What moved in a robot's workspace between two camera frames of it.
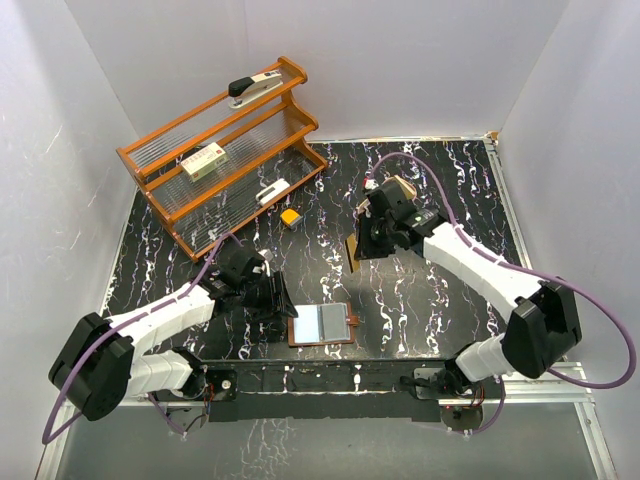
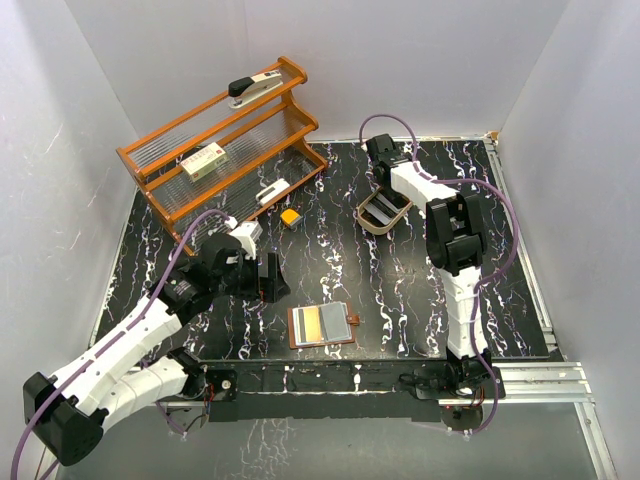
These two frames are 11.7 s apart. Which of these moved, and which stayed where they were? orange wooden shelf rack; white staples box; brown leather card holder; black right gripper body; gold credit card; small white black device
Moved: black right gripper body; gold credit card
Stayed: white staples box; orange wooden shelf rack; brown leather card holder; small white black device
